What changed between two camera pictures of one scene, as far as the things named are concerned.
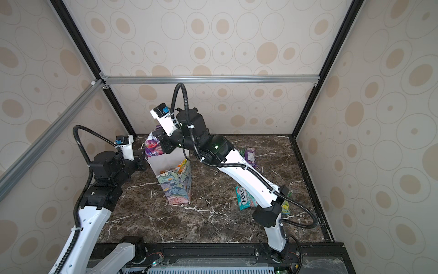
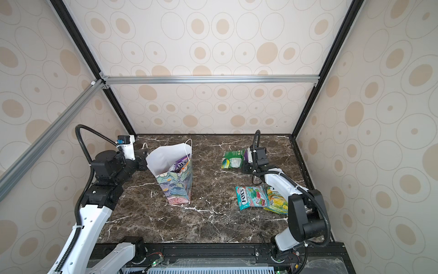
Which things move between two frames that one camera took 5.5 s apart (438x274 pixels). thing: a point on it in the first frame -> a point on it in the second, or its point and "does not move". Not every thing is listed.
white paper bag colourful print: (174, 171) does not move
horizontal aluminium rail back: (136, 80) does not move
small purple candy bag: (152, 147) -> (179, 164)
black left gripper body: (138, 162) does not move
